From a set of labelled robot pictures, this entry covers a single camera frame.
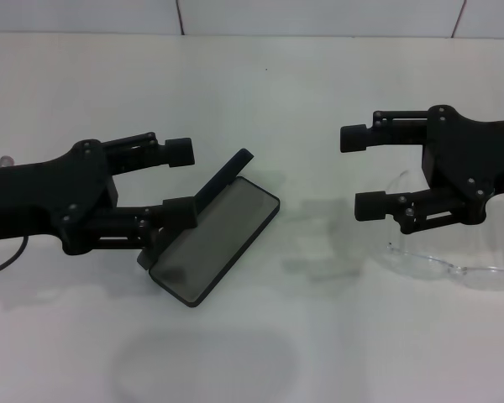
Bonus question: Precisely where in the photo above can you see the clear transparent glasses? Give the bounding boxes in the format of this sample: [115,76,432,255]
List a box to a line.
[380,170,504,290]

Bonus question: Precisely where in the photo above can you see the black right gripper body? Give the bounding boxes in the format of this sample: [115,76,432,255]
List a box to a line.
[422,104,504,223]

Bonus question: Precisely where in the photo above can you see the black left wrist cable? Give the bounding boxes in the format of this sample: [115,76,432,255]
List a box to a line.
[0,234,29,279]

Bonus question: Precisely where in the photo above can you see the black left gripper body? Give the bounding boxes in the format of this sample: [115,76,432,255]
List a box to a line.
[0,139,119,256]

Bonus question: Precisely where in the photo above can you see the black glasses case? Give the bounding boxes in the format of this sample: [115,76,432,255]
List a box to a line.
[137,147,281,310]

